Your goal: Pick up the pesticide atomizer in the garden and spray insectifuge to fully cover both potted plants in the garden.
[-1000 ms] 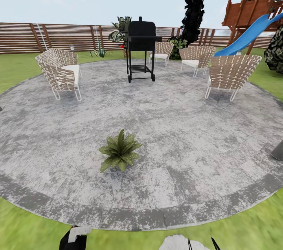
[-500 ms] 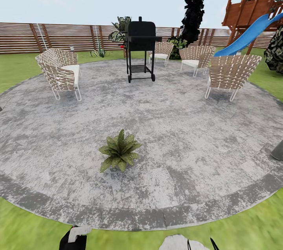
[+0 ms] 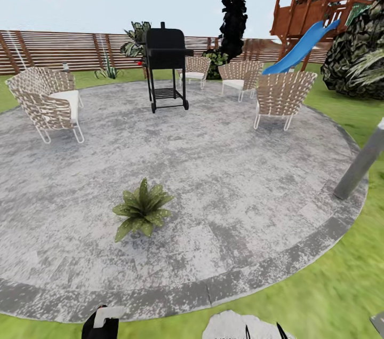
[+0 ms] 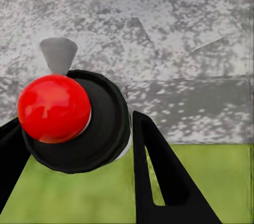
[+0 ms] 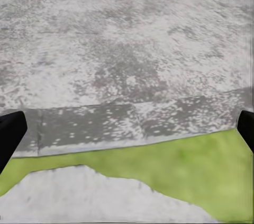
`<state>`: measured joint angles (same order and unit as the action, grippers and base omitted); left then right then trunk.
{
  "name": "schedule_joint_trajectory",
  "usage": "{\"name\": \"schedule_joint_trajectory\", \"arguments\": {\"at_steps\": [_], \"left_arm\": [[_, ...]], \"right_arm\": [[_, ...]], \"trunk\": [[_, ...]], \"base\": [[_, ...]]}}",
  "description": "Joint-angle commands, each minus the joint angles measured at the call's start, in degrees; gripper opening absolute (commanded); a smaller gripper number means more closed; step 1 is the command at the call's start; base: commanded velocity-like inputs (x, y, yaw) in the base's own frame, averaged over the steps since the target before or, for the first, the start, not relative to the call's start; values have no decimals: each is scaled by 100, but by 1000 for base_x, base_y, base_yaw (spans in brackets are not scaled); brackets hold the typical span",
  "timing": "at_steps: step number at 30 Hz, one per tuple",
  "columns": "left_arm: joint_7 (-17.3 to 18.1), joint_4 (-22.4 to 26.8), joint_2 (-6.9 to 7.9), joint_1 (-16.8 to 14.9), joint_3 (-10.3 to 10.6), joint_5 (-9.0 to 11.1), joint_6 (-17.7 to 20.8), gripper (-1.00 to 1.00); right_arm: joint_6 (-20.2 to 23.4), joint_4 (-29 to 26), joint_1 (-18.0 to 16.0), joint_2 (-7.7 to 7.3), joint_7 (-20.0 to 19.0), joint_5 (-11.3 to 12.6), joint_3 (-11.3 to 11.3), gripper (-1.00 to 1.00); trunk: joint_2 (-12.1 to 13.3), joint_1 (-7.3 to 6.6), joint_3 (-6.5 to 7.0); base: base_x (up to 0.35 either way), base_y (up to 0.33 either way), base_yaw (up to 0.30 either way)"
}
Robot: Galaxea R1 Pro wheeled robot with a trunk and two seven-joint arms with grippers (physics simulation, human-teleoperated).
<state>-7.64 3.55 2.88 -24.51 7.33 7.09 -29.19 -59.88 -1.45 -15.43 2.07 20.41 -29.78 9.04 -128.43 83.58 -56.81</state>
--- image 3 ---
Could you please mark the garden chair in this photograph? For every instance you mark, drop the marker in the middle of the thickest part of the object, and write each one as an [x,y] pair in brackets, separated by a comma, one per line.
[48,96]
[196,68]
[282,94]
[241,75]

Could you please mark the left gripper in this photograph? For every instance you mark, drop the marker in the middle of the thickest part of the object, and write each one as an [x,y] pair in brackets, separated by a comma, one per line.
[108,331]

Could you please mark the pot plant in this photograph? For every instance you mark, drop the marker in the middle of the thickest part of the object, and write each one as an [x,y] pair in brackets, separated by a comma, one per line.
[143,209]

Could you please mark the charcoal grill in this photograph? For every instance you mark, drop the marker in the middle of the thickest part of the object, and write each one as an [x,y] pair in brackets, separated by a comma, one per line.
[164,49]

